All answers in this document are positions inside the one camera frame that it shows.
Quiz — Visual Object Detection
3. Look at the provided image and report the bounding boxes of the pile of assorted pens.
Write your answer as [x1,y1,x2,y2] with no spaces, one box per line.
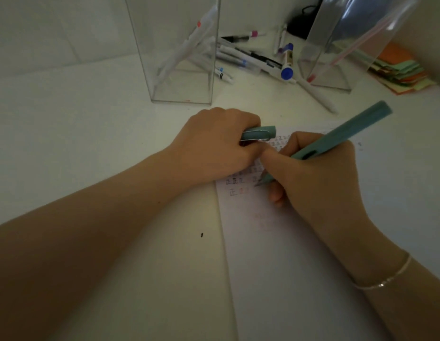
[214,24,340,114]

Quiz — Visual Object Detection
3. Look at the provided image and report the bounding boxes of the teal green pen cap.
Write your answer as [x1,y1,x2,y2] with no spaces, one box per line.
[240,125,277,142]

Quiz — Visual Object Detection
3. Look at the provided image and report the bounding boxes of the person's right hand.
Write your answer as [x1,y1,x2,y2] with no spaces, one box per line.
[261,132,409,287]

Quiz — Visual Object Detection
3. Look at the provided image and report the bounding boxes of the white paper sheet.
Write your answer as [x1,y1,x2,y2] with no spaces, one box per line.
[214,126,440,341]

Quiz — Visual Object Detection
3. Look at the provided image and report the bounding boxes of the person's left forearm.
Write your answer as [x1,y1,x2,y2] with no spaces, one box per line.
[0,149,192,341]

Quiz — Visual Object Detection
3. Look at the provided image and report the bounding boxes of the clear acrylic box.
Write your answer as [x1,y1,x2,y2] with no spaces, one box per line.
[298,0,419,93]
[124,0,222,105]

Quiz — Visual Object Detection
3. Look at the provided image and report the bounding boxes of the person's left hand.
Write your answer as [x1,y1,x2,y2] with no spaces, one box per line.
[166,107,264,184]

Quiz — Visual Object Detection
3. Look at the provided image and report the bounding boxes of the black bag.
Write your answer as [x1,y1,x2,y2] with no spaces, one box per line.
[287,5,326,40]

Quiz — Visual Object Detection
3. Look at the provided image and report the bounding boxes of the thin wrist bracelet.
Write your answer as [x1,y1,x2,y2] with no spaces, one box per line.
[352,253,412,291]

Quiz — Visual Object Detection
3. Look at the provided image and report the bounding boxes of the stack of coloured sticky notes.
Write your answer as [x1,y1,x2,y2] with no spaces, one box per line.
[369,42,437,96]

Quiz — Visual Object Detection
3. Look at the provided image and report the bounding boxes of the teal green pen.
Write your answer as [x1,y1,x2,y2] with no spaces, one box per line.
[255,100,394,188]

